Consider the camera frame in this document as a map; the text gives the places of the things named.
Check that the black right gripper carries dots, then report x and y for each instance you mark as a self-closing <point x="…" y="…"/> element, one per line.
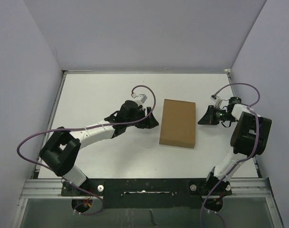
<point x="208" y="118"/>

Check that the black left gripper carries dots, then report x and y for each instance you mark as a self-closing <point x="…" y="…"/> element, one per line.
<point x="149" y="122"/>

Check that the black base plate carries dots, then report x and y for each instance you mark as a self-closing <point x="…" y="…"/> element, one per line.
<point x="150" y="193"/>

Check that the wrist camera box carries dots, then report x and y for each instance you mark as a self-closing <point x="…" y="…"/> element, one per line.
<point x="139" y="99"/>
<point x="217" y="101"/>

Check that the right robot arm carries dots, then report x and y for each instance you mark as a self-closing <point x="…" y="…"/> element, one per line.
<point x="249" y="138"/>

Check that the brown cardboard box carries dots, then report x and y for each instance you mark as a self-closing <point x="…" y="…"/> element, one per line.
<point x="178" y="127"/>

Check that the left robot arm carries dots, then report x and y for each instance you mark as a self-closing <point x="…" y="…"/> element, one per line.
<point x="61" y="150"/>

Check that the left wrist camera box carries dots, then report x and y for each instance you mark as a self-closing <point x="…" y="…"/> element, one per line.
<point x="139" y="99"/>

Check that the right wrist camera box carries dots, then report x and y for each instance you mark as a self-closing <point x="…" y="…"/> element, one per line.
<point x="217" y="101"/>

